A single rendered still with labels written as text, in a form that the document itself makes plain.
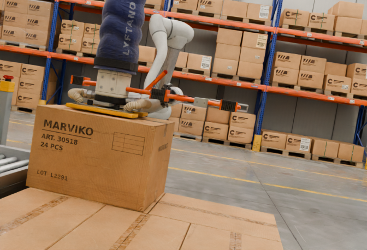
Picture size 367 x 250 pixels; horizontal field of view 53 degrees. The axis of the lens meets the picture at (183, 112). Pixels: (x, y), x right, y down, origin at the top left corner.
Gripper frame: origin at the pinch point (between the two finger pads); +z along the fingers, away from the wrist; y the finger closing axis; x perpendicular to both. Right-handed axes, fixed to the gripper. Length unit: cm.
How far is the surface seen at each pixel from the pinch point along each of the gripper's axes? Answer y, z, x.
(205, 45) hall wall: -136, -846, 83
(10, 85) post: 12, -48, 116
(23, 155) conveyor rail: 52, -29, 88
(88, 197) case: 52, 21, 23
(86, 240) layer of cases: 53, 62, 6
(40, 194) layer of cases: 54, 26, 44
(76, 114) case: 15.0, 19.7, 34.8
